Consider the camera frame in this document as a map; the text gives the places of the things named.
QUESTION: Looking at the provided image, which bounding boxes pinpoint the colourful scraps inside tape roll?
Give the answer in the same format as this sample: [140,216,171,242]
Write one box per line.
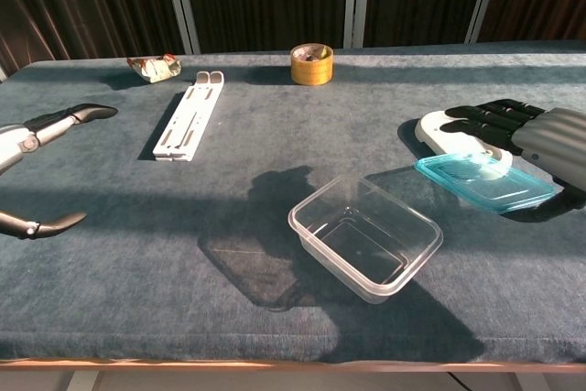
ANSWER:
[296,45,331,63]

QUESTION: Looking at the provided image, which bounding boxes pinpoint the white table leg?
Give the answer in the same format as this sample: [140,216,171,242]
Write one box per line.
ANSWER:
[66,370,100,391]

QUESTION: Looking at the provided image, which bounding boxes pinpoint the teal container lid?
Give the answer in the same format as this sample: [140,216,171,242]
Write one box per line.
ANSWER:
[414,151,558,215]

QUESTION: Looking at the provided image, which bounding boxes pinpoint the yellow tape roll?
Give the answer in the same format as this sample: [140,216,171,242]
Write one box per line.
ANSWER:
[289,42,335,86]

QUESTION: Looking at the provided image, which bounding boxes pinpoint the white folding laptop stand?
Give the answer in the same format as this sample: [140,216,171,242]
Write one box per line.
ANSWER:
[153,71,225,163]

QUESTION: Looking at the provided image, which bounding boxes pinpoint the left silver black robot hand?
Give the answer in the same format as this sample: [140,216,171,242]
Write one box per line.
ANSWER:
[0,103,119,242]

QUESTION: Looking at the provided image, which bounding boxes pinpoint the white oval plastic base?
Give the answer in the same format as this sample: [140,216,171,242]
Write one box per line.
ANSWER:
[415,110,514,181]

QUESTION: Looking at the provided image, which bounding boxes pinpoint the blue-grey table cloth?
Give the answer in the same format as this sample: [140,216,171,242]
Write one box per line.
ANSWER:
[0,40,586,364]

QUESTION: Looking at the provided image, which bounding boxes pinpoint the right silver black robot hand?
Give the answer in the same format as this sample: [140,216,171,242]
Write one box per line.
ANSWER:
[445,98,586,223]

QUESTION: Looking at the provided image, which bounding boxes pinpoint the crumpled red white wrapper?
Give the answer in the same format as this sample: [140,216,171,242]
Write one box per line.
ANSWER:
[126,53,182,84]

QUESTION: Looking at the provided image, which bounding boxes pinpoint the clear plastic food container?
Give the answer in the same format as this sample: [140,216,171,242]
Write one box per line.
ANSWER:
[288,174,444,305]

